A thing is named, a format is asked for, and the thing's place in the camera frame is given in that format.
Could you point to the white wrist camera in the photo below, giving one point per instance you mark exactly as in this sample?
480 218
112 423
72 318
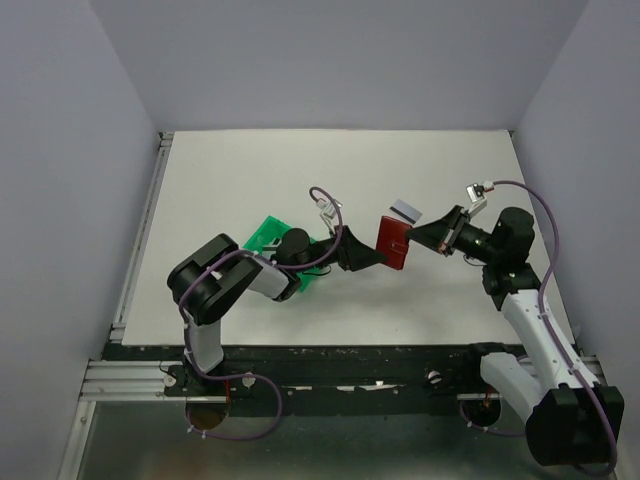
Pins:
327 211
477 193

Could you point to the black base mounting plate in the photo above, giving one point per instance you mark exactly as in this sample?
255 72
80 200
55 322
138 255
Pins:
342 380

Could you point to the left aluminium rail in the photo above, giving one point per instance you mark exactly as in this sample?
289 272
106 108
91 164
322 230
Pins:
118 325

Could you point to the green plastic card tray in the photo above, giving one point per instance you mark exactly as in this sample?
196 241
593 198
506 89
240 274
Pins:
267 237

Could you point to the aluminium rail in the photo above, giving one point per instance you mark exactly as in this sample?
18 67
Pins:
118 325
122 381

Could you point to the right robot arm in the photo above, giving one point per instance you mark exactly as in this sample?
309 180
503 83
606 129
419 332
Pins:
570 418

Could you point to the red card holder wallet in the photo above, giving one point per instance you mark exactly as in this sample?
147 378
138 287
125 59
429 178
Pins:
392 242

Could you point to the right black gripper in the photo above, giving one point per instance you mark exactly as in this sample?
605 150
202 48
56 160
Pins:
435 234

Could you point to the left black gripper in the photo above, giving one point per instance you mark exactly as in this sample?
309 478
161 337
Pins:
352 254

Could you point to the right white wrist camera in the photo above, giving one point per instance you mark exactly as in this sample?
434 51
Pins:
477 193

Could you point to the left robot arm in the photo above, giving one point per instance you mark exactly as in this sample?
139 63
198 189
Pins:
207 284

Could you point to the front aluminium rail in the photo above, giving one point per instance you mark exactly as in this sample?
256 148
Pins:
122 381

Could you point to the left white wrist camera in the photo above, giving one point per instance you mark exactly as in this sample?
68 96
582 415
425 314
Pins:
327 211

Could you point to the white magnetic stripe card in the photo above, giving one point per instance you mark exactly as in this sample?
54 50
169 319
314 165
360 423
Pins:
405 211

